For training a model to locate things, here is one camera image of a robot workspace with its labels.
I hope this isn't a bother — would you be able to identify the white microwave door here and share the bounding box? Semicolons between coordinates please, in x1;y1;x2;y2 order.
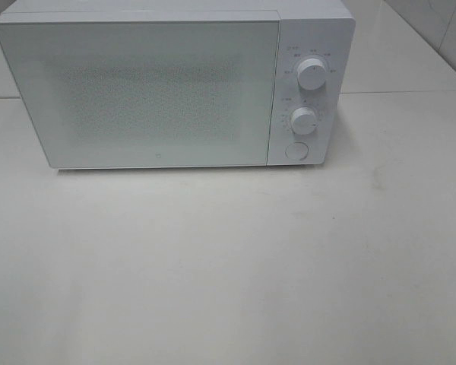
0;21;278;169

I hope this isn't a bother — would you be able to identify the white microwave oven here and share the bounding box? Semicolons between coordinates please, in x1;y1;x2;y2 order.
0;1;356;168

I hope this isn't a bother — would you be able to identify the round white door-release button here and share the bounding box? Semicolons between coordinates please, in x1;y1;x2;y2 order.
285;142;309;161

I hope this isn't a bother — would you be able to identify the white microwave knob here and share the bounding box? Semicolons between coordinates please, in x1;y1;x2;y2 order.
290;107;318;135
296;55;328;90

